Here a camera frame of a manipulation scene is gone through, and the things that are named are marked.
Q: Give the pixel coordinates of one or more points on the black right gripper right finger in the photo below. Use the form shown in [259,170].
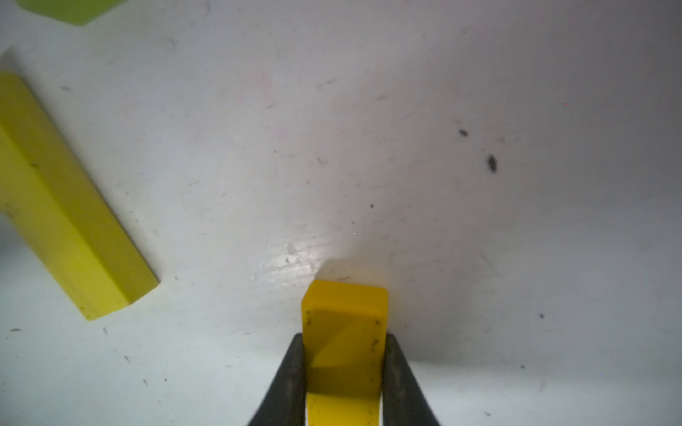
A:
[403,402]

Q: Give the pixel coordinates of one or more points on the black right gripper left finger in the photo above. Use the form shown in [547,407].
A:
[285,401]

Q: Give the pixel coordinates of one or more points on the yellow-orange block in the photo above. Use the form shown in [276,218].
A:
[344,335]

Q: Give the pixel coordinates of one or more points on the yellow long block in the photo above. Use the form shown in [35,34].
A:
[57,210]

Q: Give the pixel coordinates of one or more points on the lime green block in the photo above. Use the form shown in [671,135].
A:
[74,12]

